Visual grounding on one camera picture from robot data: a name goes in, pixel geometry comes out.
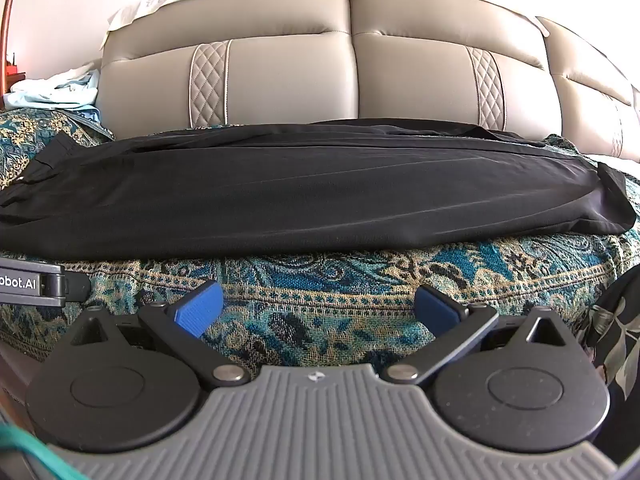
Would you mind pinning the black pants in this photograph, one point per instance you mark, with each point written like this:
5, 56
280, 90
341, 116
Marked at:
326, 187

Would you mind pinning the teal paisley sofa cover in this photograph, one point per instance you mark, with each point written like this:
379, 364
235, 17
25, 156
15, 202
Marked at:
324, 309

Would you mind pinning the light blue clothes pile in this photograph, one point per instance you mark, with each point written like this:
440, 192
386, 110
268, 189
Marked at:
72, 90

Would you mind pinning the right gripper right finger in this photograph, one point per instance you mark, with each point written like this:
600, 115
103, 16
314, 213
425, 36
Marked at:
504, 381

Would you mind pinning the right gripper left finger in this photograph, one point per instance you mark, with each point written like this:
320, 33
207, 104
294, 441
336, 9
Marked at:
118, 382

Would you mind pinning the floral black garment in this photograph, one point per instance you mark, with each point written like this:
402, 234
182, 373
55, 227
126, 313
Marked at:
612, 338

